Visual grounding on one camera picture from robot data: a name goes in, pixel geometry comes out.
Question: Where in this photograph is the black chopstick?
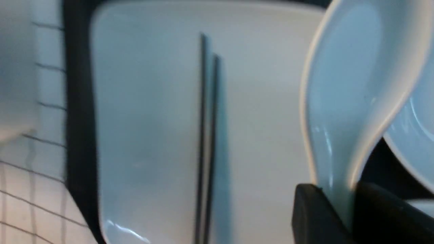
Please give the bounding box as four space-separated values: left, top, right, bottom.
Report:
194 32 208 244
202 54 221 244

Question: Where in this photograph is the black serving tray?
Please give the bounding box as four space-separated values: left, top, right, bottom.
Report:
62 0 105 244

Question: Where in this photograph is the white rectangular rice plate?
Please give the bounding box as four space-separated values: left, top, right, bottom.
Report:
90 0 324 244

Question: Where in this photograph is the white bowl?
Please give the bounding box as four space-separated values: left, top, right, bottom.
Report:
385 54 434 192

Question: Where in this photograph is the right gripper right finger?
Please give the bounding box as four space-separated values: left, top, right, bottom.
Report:
352 182 434 244

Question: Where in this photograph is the white ceramic soup spoon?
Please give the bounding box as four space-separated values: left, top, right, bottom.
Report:
300 0 433 231

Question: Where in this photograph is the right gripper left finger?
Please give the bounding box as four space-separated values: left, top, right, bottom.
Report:
292 184 354 244

